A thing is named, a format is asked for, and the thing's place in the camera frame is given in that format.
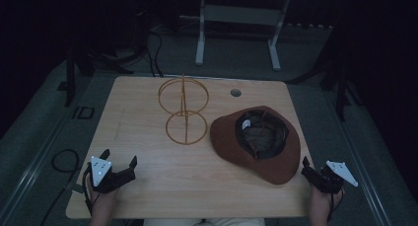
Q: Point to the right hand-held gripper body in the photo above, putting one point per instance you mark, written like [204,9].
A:
[332,176]

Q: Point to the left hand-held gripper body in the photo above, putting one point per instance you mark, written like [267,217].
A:
[105,178]

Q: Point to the brown felt hat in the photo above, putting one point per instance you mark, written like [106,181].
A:
[226,137]

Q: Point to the person's left hand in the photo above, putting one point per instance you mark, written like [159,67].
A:
[102,199]

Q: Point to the person's right hand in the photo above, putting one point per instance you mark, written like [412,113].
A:
[323,201]

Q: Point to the black metal stand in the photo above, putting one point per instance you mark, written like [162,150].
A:
[70,81]
[341,94]

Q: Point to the black square floor frame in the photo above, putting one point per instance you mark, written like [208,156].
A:
[79,112]

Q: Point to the white metal table frame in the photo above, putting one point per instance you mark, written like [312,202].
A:
[241,15]

